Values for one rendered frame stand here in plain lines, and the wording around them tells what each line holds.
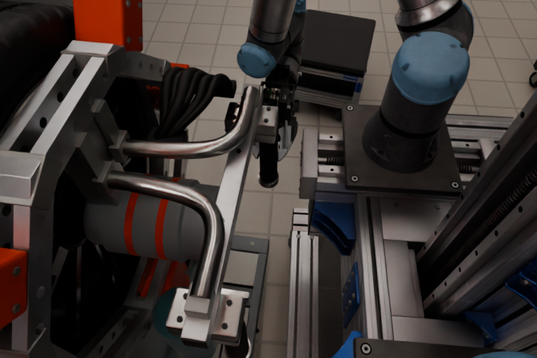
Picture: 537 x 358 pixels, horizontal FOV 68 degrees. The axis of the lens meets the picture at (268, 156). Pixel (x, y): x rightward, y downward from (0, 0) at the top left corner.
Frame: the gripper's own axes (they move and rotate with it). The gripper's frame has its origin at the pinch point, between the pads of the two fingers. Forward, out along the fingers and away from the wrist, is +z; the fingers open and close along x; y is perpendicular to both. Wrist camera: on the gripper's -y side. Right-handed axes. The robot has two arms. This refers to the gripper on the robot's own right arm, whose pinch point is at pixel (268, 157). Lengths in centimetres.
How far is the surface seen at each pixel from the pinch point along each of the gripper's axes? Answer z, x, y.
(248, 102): 3.7, -2.6, 18.2
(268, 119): 1.1, 0.2, 12.0
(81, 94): 15.9, -20.5, 29.0
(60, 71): 12.3, -25.0, 29.0
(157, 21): -158, -94, -83
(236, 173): 15.0, -2.6, 15.0
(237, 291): 3, -10, -75
